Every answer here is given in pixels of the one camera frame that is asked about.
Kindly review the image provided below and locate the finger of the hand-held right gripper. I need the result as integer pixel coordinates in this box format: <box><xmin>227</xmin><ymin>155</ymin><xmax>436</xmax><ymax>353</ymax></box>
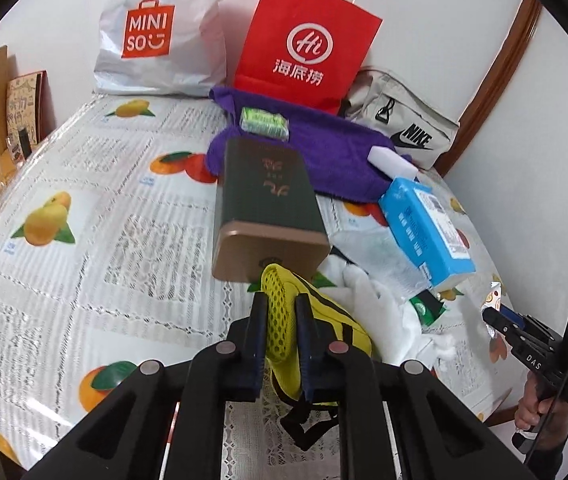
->
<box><xmin>501</xmin><ymin>310</ymin><xmax>552</xmax><ymax>335</ymax></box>
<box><xmin>482</xmin><ymin>306</ymin><xmax>520</xmax><ymax>348</ymax></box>

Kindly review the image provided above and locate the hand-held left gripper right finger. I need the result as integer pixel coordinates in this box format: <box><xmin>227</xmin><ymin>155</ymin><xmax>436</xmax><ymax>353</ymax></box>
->
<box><xmin>294</xmin><ymin>294</ymin><xmax>540</xmax><ymax>480</ymax></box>

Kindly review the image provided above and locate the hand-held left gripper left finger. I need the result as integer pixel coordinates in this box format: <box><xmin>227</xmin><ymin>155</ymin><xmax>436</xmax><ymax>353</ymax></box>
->
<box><xmin>24</xmin><ymin>291</ymin><xmax>271</xmax><ymax>480</ymax></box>

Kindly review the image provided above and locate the silver foil packet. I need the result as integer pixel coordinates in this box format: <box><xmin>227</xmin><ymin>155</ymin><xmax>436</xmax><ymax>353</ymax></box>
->
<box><xmin>481</xmin><ymin>280</ymin><xmax>507</xmax><ymax>341</ymax></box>

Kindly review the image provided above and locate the yellow mesh bag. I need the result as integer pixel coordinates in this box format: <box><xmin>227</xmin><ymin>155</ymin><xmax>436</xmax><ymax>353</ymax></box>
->
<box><xmin>260</xmin><ymin>262</ymin><xmax>373</xmax><ymax>453</ymax></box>

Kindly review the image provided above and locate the green wet wipe packet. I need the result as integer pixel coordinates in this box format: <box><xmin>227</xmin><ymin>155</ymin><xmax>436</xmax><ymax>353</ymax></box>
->
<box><xmin>409</xmin><ymin>290</ymin><xmax>450</xmax><ymax>333</ymax></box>

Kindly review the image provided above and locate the person's right hand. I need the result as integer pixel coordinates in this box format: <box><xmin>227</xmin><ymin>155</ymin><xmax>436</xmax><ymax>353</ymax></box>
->
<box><xmin>514</xmin><ymin>372</ymin><xmax>555</xmax><ymax>433</ymax></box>

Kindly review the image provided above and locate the white cloth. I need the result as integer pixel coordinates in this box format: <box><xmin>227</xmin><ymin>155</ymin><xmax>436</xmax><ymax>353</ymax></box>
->
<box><xmin>321</xmin><ymin>255</ymin><xmax>460</xmax><ymax>376</ymax></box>

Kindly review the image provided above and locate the blue tissue pack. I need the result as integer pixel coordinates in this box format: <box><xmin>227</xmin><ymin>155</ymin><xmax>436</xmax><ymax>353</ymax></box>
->
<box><xmin>378</xmin><ymin>176</ymin><xmax>477</xmax><ymax>291</ymax></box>

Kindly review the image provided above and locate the dark green tin box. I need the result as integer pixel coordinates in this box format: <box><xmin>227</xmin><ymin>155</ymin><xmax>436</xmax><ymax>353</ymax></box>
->
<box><xmin>211</xmin><ymin>137</ymin><xmax>329</xmax><ymax>283</ymax></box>

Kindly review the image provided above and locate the fruit print tablecloth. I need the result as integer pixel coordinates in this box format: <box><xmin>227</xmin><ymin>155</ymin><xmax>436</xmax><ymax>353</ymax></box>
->
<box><xmin>0</xmin><ymin>92</ymin><xmax>520</xmax><ymax>480</ymax></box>

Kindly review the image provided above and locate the purple towel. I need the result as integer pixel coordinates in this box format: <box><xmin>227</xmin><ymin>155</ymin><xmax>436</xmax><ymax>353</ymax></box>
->
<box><xmin>205</xmin><ymin>86</ymin><xmax>417</xmax><ymax>204</ymax></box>

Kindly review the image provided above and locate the small green tissue pack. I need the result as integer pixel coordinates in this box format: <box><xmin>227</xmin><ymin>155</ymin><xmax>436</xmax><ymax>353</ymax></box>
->
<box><xmin>240</xmin><ymin>106</ymin><xmax>291</xmax><ymax>141</ymax></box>

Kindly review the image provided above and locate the beige waist bag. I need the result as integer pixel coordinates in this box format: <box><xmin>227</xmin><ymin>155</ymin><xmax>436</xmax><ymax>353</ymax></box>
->
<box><xmin>339</xmin><ymin>66</ymin><xmax>461</xmax><ymax>171</ymax></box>

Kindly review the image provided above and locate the white plastic shopping bag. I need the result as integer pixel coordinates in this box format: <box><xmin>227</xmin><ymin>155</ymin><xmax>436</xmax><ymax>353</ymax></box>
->
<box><xmin>94</xmin><ymin>0</ymin><xmax>245</xmax><ymax>97</ymax></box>

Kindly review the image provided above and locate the red paper bag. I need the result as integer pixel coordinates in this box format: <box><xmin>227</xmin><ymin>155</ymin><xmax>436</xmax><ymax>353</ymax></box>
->
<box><xmin>234</xmin><ymin>0</ymin><xmax>383</xmax><ymax>116</ymax></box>

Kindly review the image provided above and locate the brown printed box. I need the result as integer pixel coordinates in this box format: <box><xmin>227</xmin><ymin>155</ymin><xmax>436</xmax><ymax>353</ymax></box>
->
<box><xmin>6</xmin><ymin>71</ymin><xmax>48</xmax><ymax>161</ymax></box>

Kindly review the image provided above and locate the black cable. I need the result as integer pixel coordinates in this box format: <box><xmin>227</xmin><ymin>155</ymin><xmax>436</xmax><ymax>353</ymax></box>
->
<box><xmin>523</xmin><ymin>340</ymin><xmax>568</xmax><ymax>467</ymax></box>

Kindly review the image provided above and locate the brown wooden door frame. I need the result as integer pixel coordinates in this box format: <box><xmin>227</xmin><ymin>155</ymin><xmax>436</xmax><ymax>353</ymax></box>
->
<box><xmin>436</xmin><ymin>0</ymin><xmax>545</xmax><ymax>178</ymax></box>

